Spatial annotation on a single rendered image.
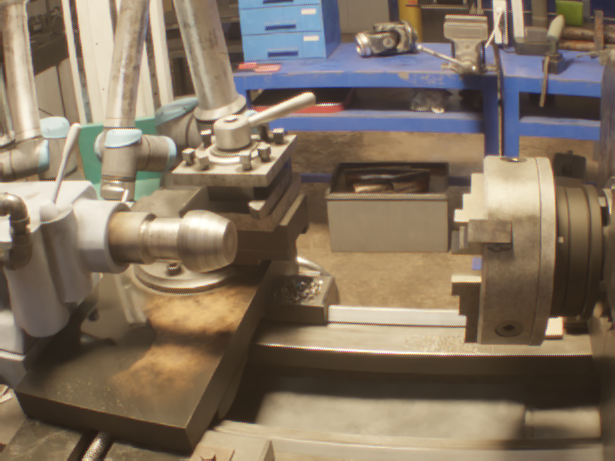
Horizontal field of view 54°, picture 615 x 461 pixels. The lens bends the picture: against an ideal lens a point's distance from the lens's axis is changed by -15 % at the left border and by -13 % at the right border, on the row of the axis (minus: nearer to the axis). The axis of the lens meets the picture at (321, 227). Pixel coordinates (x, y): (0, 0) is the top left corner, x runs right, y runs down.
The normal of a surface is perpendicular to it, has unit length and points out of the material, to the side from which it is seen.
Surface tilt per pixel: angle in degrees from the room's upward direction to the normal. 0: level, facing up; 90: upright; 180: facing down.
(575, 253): 62
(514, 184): 20
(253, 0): 90
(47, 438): 0
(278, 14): 90
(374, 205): 90
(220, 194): 90
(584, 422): 0
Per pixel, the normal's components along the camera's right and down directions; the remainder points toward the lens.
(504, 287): -0.22, 0.29
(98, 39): -0.07, 0.47
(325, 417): -0.07, -0.82
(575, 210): -0.17, -0.61
